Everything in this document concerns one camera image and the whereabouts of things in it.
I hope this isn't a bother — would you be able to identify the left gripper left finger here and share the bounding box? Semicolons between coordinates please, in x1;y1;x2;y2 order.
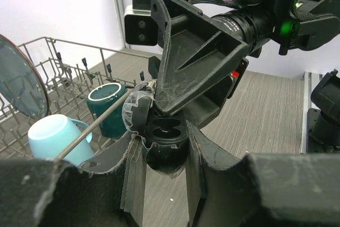
1;132;146;226

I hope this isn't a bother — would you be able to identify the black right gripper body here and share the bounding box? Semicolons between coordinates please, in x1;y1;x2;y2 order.
151;0;249;128

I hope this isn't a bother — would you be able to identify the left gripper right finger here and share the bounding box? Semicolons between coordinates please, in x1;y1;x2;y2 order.
185;123;339;226

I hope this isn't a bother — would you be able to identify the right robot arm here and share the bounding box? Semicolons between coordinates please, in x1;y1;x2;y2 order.
151;0;339;126

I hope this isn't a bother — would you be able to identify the dark green mug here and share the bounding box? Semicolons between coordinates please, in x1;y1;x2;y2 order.
87;82;127;138

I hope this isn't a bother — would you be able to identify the light blue mug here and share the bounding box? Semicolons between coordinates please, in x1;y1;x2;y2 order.
28;114;95;165

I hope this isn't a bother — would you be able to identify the dark teal plate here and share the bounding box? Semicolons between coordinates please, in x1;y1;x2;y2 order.
1;35;49;119

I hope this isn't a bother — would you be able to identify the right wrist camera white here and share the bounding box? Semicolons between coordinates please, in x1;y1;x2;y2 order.
124;0;158;46

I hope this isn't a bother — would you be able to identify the metal wire dish rack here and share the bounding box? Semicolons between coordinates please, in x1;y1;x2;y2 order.
1;37;151;159

